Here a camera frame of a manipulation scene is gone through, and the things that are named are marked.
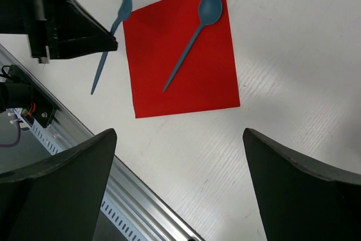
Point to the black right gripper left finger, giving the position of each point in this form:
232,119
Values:
53,190

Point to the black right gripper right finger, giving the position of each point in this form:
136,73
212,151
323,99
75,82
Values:
301,198

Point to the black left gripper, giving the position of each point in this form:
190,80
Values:
55,29

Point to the blue plastic fork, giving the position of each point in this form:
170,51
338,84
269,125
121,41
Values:
124,13

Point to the red paper napkin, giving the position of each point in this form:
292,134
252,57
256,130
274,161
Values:
155,37

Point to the blue plastic spoon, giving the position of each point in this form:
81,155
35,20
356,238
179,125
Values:
209,12

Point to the aluminium mounting rail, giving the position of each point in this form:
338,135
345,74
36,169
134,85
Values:
134,211

